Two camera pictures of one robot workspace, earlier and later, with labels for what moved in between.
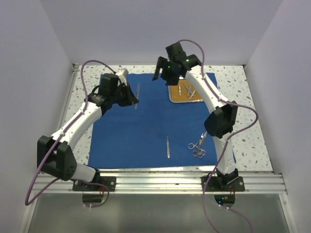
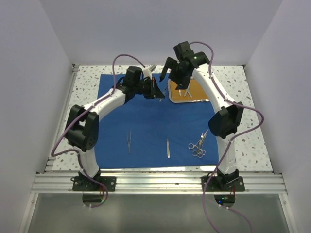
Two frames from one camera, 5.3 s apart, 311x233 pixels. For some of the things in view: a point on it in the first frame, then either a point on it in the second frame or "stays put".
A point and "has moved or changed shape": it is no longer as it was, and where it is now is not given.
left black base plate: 109,181 stays put
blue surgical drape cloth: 154,132 stays put
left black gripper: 130,98 to 154,91
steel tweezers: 137,94 has moved or changed shape
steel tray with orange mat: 183,92 stays put
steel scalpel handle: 168,147 stays put
